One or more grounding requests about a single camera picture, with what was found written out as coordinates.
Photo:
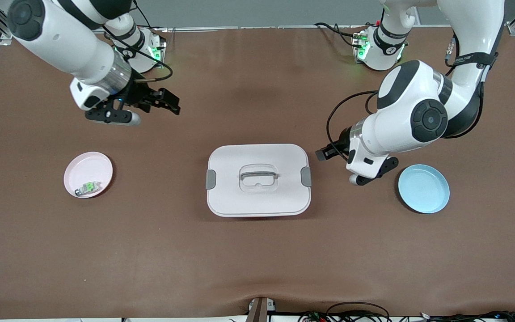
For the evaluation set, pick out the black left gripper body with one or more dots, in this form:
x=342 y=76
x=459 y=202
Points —
x=339 y=146

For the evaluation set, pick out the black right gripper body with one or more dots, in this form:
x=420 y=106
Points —
x=141 y=95

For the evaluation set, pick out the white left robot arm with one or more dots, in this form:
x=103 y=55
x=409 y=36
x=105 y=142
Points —
x=400 y=129

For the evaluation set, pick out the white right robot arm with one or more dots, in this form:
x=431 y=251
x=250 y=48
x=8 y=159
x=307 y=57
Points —
x=61 y=36

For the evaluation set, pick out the white lidded storage box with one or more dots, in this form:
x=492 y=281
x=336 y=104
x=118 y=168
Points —
x=257 y=201

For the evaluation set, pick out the pink round plate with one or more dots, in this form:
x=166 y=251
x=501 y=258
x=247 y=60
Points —
x=87 y=170

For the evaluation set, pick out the light blue round plate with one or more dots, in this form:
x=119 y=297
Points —
x=423 y=188

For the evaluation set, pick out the brown table mat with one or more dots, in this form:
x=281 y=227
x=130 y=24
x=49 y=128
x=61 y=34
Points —
x=257 y=259

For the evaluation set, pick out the green switch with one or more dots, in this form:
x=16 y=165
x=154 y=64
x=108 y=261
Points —
x=88 y=187

